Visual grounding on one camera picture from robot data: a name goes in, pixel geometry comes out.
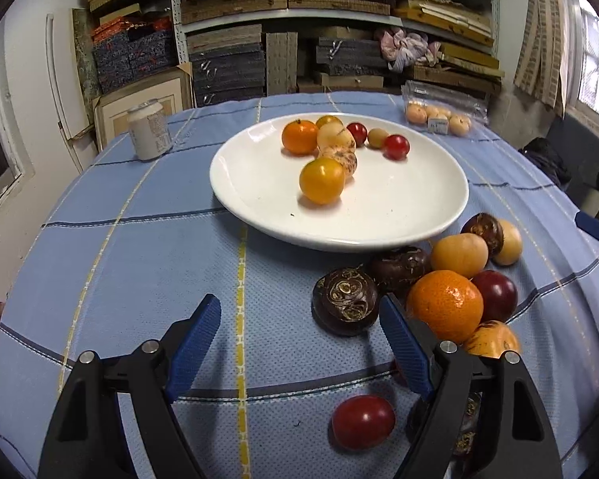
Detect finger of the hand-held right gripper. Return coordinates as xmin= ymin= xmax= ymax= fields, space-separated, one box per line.
xmin=575 ymin=210 xmax=599 ymax=266

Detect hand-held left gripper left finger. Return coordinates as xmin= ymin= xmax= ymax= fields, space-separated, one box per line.
xmin=36 ymin=293 xmax=223 ymax=479

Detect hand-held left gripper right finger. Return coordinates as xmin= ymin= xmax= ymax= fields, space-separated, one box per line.
xmin=378 ymin=293 xmax=565 ymax=479

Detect large mandarin orange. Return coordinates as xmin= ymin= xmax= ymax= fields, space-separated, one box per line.
xmin=406 ymin=269 xmax=485 ymax=345

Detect dark water chestnut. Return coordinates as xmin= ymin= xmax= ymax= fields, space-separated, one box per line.
xmin=460 ymin=212 xmax=505 ymax=257
xmin=312 ymin=267 xmax=381 ymax=336
xmin=406 ymin=392 xmax=482 ymax=460
xmin=369 ymin=245 xmax=432 ymax=296

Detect tan passion fruit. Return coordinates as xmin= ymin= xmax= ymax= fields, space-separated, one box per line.
xmin=317 ymin=124 xmax=357 ymax=153
xmin=493 ymin=220 xmax=523 ymax=266
xmin=430 ymin=233 xmax=489 ymax=279
xmin=463 ymin=320 xmax=521 ymax=359

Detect dark red plum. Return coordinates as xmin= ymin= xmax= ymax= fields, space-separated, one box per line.
xmin=472 ymin=269 xmax=519 ymax=323

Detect white plate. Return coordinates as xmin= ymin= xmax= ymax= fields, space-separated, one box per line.
xmin=210 ymin=111 xmax=470 ymax=253

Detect speckled pink passion fruit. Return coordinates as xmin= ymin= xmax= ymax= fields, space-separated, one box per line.
xmin=318 ymin=144 xmax=359 ymax=178

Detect small mandarin orange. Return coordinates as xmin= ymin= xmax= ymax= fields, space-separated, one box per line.
xmin=282 ymin=119 xmax=320 ymax=155

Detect black jacket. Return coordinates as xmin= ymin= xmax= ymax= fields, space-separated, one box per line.
xmin=518 ymin=137 xmax=575 ymax=190

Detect grey chair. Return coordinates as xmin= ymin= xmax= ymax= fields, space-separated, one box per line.
xmin=544 ymin=112 xmax=599 ymax=210

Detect blue striped tablecloth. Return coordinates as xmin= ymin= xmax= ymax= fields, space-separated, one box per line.
xmin=0 ymin=91 xmax=599 ymax=479

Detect white framed window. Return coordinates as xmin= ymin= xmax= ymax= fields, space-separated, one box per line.
xmin=564 ymin=0 xmax=599 ymax=131
xmin=0 ymin=25 xmax=36 ymax=230

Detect beige checked curtain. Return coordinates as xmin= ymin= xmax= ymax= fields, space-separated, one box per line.
xmin=513 ymin=0 xmax=585 ymax=118

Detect clear plastic clamshell box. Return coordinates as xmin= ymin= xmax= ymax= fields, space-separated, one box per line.
xmin=401 ymin=80 xmax=490 ymax=137

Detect group of small pale oranges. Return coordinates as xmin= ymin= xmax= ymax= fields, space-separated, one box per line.
xmin=405 ymin=102 xmax=472 ymax=137

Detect pile of yellow flat boxes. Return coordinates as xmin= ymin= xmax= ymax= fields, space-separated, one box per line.
xmin=394 ymin=0 xmax=505 ymax=95

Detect white drink can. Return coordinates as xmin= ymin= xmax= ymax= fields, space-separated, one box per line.
xmin=127 ymin=101 xmax=174 ymax=161

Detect framed picture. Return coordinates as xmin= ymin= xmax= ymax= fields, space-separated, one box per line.
xmin=92 ymin=67 xmax=193 ymax=153

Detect pink plastic bag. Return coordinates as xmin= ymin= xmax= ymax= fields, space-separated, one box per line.
xmin=377 ymin=27 xmax=440 ymax=71

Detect stack of dark grey boxes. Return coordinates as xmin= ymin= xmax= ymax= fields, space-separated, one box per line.
xmin=187 ymin=24 xmax=266 ymax=107

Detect dark brown wooden boxes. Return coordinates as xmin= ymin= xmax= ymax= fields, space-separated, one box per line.
xmin=315 ymin=36 xmax=395 ymax=78

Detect white metal shelf rack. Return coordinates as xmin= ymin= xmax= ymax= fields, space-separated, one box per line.
xmin=171 ymin=0 xmax=500 ymax=105

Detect perforated brown board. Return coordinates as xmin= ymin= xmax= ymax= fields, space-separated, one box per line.
xmin=266 ymin=31 xmax=299 ymax=97

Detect blue patterned fabric boxes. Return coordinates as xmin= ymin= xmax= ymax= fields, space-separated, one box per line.
xmin=91 ymin=30 xmax=178 ymax=83

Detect white board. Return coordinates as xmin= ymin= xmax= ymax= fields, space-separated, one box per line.
xmin=45 ymin=12 xmax=95 ymax=143

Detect marbled panel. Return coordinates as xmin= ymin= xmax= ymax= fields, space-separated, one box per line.
xmin=71 ymin=7 xmax=103 ymax=111

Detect orange patterned box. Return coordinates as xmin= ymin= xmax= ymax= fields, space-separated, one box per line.
xmin=91 ymin=16 xmax=173 ymax=41

